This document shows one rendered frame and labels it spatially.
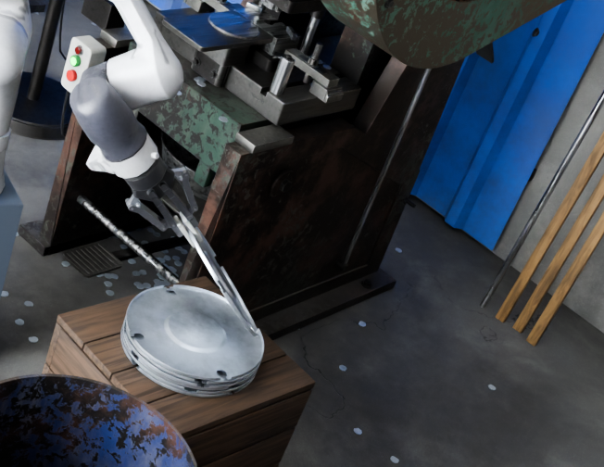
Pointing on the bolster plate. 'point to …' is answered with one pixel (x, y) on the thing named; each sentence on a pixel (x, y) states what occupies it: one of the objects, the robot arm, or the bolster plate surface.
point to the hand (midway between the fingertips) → (188, 229)
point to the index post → (282, 74)
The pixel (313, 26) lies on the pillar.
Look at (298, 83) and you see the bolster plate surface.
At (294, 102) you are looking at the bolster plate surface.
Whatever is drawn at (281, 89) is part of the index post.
